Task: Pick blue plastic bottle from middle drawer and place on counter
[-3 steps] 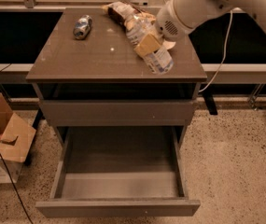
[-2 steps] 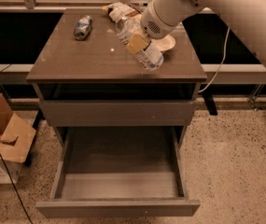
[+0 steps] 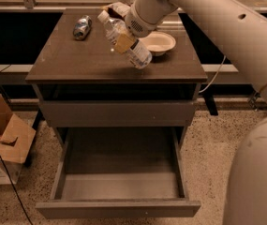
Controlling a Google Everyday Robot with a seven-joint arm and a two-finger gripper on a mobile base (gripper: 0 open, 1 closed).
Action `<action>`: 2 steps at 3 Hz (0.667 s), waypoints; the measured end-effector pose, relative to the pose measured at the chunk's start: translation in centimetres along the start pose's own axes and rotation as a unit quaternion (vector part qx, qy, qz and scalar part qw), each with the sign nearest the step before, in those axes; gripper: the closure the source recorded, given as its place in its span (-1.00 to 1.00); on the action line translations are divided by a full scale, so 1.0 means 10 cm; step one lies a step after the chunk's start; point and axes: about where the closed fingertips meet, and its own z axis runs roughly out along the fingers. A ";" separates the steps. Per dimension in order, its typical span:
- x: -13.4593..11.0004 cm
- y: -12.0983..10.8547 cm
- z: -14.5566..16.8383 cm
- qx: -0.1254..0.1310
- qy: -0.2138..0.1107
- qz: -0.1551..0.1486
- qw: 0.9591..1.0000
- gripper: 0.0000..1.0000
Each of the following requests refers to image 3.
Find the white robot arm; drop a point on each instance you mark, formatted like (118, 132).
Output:
(240, 33)

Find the white paper bowl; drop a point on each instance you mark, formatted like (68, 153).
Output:
(159, 43)

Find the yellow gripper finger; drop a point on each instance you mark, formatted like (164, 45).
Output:
(124, 42)

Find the brown yellow chip bag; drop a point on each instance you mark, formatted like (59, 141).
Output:
(117, 10)

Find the closed grey top drawer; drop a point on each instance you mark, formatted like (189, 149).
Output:
(94, 114)

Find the crushed silver soda can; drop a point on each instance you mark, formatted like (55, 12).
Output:
(82, 27)

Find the brown cardboard box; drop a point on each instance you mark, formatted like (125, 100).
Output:
(16, 138)

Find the grey drawer cabinet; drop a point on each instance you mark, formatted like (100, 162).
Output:
(71, 70)

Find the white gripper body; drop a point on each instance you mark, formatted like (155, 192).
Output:
(138, 24)

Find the clear plastic water bottle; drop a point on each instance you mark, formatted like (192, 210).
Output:
(138, 54)

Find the open grey middle drawer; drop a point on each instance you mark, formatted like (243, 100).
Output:
(119, 172)

